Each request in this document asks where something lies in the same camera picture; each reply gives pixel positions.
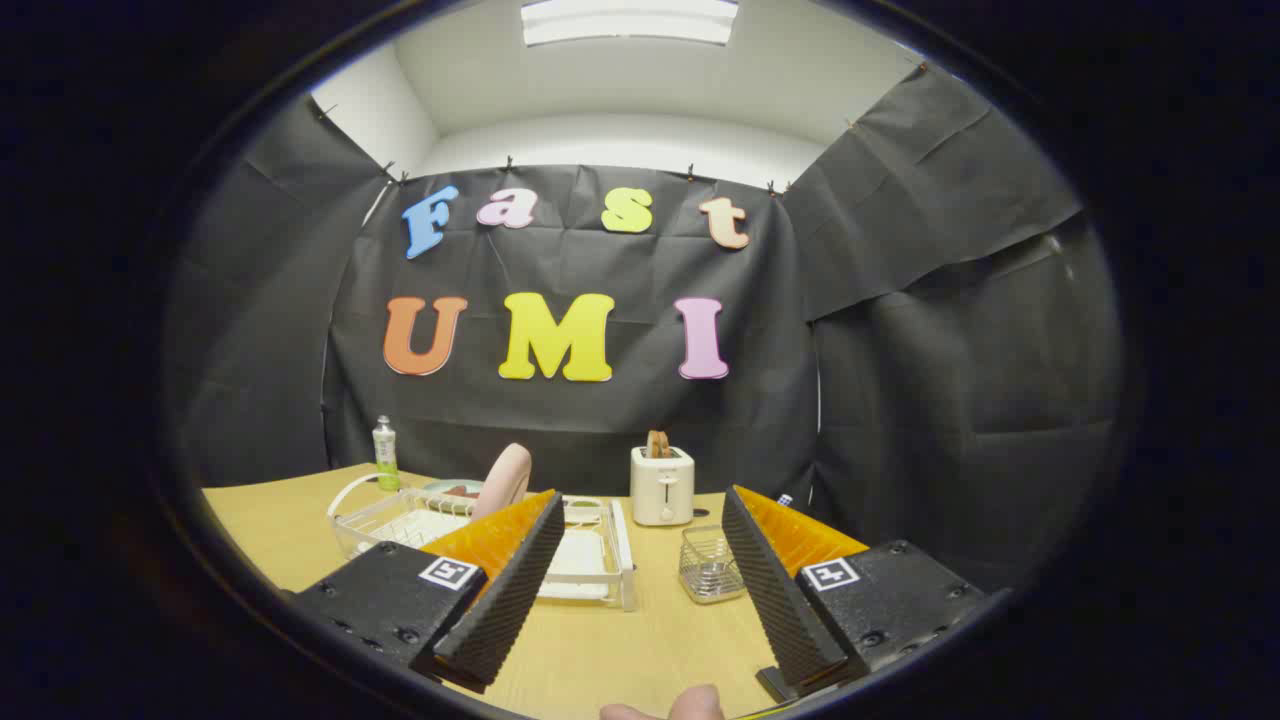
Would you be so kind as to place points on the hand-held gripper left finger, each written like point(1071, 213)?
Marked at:
point(505, 590)

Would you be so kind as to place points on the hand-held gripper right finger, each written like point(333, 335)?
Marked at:
point(775, 590)

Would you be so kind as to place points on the pink plate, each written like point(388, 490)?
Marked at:
point(503, 480)

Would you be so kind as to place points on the pale green plate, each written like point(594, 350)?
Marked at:
point(445, 487)

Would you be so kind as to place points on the white toaster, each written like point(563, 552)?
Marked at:
point(662, 490)

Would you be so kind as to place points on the green and white bottle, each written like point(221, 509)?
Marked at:
point(386, 455)

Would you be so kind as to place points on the brown bread slice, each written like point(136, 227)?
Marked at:
point(658, 444)

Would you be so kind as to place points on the black backdrop cloth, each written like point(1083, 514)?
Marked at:
point(600, 420)

